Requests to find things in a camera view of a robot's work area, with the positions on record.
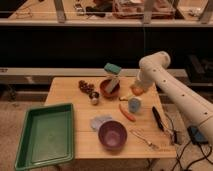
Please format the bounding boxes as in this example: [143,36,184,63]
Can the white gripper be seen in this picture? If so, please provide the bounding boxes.
[135,71,153,91]

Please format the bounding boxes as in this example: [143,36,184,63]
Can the yellow red apple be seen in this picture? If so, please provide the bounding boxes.
[132,87,144,96]

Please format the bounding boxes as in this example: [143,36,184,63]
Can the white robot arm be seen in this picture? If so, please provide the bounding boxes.
[135,51,213,145]

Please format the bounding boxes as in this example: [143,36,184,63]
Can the light blue plastic cup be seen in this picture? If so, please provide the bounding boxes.
[128,97,141,113]

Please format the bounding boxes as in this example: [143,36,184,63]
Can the small metal cup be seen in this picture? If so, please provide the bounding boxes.
[89,91,99,105]

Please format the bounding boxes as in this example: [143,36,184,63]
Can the small yellow banana piece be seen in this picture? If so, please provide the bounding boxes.
[119,95,132,101]

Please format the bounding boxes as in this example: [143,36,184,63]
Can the white rectangular block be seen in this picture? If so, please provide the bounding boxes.
[105,77,119,93]

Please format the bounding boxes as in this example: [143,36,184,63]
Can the black marker pen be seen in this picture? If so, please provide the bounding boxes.
[152,106,164,131]

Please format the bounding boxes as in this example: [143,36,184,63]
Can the green sponge block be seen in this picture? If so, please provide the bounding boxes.
[104,63,121,75]

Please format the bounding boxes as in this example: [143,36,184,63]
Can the brown wooden bowl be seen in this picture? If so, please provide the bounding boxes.
[99,79,120,99]

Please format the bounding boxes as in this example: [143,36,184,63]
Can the orange carrot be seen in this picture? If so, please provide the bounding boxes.
[119,104,136,122]

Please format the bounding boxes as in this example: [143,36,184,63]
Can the wooden table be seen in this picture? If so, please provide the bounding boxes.
[45,77,176,159]

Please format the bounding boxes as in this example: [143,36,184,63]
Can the dark grape bunch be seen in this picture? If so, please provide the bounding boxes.
[79,80,94,94]

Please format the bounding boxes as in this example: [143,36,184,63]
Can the purple bowl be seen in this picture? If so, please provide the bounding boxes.
[98,120,127,151]

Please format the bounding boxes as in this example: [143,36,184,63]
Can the black blue device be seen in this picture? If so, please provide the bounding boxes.
[187,126,208,145]

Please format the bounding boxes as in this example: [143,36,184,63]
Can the green plastic tray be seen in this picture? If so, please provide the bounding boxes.
[15,103,75,171]

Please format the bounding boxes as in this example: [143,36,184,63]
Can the black cables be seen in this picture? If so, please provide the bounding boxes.
[162,106,213,171]

